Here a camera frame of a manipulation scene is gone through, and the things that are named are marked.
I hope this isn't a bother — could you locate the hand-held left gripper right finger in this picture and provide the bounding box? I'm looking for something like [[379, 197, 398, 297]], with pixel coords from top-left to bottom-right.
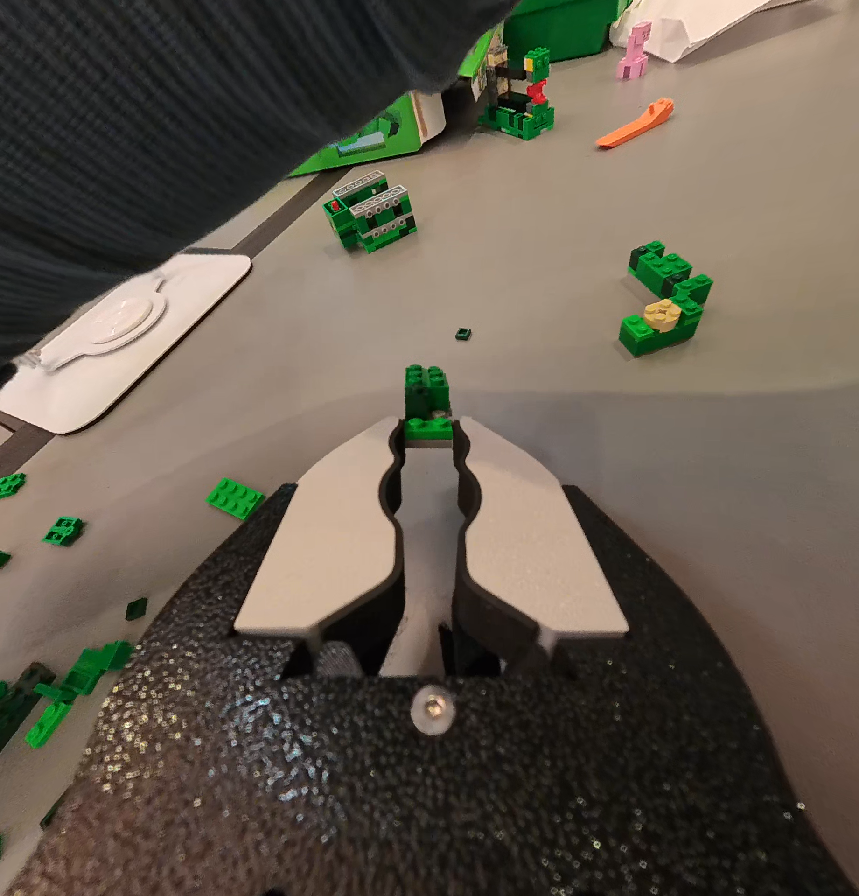
[[452, 416, 631, 652]]

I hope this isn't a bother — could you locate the small green brick assembly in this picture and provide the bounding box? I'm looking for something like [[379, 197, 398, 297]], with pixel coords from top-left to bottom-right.
[[403, 364, 457, 443]]

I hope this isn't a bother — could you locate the grey desk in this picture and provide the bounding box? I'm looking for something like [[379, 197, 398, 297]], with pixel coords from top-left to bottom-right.
[[0, 0, 859, 896]]

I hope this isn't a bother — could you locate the green brick build with figure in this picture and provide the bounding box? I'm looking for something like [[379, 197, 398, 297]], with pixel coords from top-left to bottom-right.
[[477, 48, 556, 139]]

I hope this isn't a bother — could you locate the white stand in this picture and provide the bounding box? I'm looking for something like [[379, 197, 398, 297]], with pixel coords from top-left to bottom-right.
[[34, 276, 170, 372]]

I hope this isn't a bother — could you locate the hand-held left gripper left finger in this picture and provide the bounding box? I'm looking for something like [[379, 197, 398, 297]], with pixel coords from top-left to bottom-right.
[[232, 416, 406, 648]]

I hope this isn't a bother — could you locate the orange brick separator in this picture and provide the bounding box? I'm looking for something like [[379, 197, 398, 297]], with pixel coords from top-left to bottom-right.
[[596, 98, 677, 150]]

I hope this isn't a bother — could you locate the green stepped brick build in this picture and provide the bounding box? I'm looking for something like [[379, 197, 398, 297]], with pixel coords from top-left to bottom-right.
[[618, 240, 714, 358]]

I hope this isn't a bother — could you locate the green two-by-four brick plate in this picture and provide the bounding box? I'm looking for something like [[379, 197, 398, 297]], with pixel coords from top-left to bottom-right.
[[206, 478, 267, 520]]

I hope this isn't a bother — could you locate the green build with grey beams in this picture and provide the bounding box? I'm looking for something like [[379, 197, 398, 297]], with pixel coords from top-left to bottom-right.
[[323, 170, 418, 254]]

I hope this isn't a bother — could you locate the green plastic bin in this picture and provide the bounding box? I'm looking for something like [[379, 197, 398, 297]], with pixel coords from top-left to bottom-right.
[[503, 0, 629, 64]]

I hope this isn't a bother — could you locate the pile of green brick pieces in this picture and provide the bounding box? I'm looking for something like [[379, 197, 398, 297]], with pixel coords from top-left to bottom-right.
[[0, 639, 135, 762]]

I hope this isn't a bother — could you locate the pink brick figure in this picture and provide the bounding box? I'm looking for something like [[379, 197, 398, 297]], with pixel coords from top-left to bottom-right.
[[617, 21, 653, 80]]

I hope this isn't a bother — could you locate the person's right forearm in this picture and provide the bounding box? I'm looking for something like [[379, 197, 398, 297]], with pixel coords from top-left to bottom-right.
[[0, 0, 524, 414]]

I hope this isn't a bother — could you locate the green cardboard box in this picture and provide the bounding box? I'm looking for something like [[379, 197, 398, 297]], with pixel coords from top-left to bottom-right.
[[287, 24, 506, 180]]

